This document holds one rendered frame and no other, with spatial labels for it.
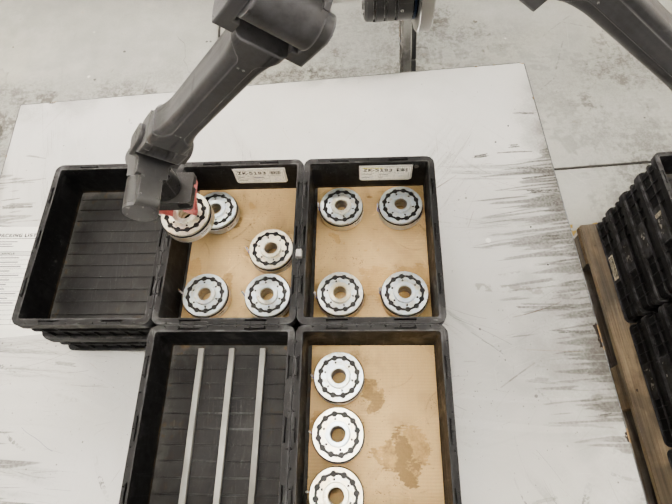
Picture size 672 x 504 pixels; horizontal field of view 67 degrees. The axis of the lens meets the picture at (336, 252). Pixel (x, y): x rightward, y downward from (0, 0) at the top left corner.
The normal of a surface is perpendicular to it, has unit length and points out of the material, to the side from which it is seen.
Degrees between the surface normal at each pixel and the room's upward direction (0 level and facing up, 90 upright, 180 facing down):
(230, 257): 0
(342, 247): 0
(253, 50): 99
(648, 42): 87
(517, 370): 0
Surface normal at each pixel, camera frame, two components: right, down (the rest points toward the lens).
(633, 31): -0.01, 0.88
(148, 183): 0.59, -0.27
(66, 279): -0.07, -0.42
